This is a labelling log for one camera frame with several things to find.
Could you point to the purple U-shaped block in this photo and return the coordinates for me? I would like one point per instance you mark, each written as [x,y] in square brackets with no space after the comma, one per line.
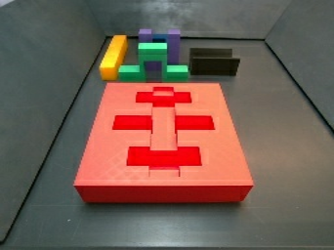
[172,43]

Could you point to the green stepped block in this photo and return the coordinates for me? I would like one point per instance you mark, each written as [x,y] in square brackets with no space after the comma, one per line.
[153,53]

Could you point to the yellow long bar block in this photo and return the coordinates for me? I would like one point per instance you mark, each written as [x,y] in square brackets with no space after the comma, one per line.
[113,57]

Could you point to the black angle bracket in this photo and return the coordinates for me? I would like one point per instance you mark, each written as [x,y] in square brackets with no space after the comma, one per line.
[212,61]

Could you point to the red board with slots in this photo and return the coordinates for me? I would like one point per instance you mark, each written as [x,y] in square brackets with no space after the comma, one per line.
[163,146]

